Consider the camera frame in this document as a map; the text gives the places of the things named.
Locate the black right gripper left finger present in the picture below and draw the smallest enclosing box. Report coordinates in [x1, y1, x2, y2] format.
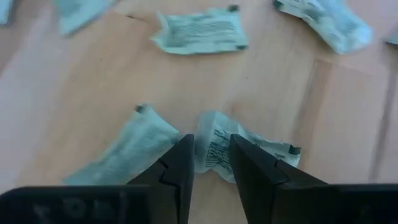
[0, 133, 195, 224]

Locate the white sweetener packet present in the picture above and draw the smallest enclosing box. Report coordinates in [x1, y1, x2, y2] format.
[150, 4, 249, 56]
[54, 0, 118, 37]
[385, 30, 398, 46]
[62, 104, 184, 187]
[272, 0, 374, 55]
[194, 110, 302, 184]
[0, 0, 13, 26]

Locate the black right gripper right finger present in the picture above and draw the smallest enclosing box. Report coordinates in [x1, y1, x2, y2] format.
[229, 133, 398, 224]

